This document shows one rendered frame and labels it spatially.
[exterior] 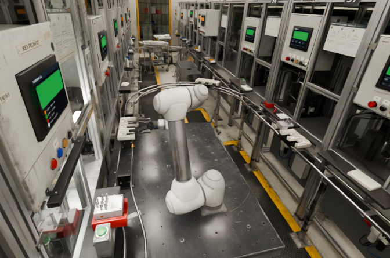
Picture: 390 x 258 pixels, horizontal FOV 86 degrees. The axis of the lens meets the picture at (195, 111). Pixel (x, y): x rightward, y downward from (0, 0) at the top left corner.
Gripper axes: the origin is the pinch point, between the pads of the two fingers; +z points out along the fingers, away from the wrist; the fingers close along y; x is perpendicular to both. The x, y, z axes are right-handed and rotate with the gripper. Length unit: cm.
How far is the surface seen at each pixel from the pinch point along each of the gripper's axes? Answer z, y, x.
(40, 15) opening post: 21, 83, 65
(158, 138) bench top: -22, -34, -31
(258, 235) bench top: -73, -34, 84
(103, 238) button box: 9, 1, 91
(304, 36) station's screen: -154, 70, -18
